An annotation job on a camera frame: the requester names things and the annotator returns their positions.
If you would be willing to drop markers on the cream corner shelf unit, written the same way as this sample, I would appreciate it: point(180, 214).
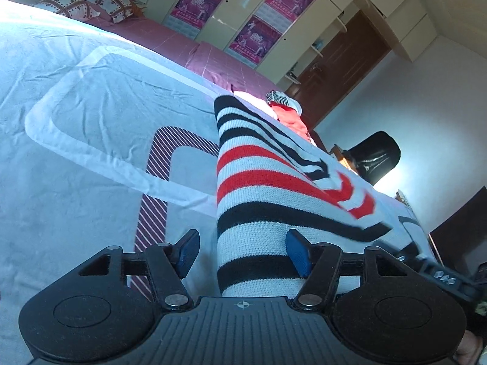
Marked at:
point(317, 45)

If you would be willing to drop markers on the black white striped garment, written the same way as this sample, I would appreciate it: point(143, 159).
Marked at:
point(283, 99)

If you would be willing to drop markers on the brown white patterned pillow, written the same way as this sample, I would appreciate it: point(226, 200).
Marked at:
point(66, 5)
point(110, 5)

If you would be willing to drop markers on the pink checked bed sheet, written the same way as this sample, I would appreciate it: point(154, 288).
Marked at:
point(228, 64)

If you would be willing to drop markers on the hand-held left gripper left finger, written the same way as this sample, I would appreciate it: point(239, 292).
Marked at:
point(188, 251)

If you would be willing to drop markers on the light blue patterned blanket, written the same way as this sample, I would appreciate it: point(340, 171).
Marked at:
point(76, 159)

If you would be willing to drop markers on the cream glossy wardrobe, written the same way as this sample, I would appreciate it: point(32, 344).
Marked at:
point(236, 11)

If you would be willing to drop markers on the white navy red striped sweater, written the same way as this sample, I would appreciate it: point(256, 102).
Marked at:
point(247, 197)

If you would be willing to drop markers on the brown wooden door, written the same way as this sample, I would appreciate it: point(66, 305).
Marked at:
point(342, 72)

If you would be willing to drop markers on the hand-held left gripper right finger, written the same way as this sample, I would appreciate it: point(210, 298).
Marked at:
point(298, 254)

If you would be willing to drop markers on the dark brown cabinet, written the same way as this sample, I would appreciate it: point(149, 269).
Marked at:
point(464, 228)

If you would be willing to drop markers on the brown wooden furniture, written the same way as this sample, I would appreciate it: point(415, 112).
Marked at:
point(340, 156)

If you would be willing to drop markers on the white pink garment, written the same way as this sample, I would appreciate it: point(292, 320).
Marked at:
point(247, 97)

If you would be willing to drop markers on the orange brown cloth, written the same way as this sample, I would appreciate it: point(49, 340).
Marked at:
point(137, 7)

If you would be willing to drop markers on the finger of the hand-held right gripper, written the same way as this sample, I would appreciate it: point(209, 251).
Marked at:
point(409, 253)

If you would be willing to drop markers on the red garment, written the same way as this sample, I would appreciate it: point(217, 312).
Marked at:
point(295, 121)

